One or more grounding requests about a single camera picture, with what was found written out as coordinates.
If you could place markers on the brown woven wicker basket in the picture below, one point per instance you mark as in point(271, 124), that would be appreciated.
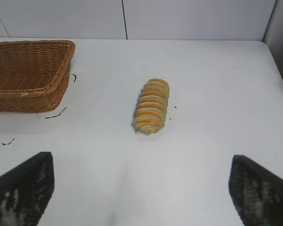
point(26, 70)

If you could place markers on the long striped twisted bread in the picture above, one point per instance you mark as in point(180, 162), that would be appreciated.
point(152, 106)

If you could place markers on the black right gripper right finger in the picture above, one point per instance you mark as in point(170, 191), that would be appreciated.
point(261, 195)

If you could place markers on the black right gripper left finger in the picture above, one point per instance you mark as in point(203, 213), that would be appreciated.
point(21, 193)

